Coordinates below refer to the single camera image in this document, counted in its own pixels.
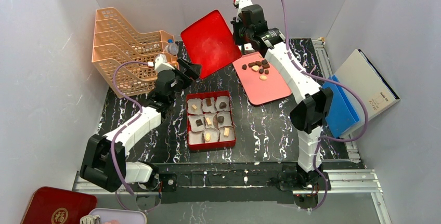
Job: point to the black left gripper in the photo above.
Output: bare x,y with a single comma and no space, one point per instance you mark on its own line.
181,74

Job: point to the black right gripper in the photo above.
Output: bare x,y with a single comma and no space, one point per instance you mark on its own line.
239,34

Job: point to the red tin lid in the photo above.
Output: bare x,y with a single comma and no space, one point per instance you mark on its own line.
210,43

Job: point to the dark square chocolate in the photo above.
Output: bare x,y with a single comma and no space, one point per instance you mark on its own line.
199,122

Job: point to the white block chocolate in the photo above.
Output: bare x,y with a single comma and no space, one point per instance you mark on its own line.
208,121

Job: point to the red chocolate box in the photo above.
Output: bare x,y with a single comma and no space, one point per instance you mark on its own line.
195,134

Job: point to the pink plastic tray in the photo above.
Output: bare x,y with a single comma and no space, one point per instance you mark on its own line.
257,90

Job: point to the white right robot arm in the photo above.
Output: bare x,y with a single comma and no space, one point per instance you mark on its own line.
312,101

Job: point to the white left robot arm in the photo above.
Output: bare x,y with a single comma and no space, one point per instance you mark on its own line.
104,162

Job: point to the plastic water bottle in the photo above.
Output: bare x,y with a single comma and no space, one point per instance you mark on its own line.
171,47

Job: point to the orange plastic file rack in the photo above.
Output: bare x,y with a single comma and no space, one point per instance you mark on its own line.
120,53

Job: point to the blue folder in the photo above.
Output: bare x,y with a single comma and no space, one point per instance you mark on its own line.
342,114

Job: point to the dark red round tin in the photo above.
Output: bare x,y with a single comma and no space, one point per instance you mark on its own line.
53,205

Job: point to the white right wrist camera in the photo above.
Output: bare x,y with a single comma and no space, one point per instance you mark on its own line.
240,4

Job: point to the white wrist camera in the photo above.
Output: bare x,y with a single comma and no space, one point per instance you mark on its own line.
161,63
240,4

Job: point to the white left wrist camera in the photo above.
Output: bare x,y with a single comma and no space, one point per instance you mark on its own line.
161,63

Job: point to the aluminium rail frame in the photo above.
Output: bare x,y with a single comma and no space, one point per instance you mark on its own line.
234,179

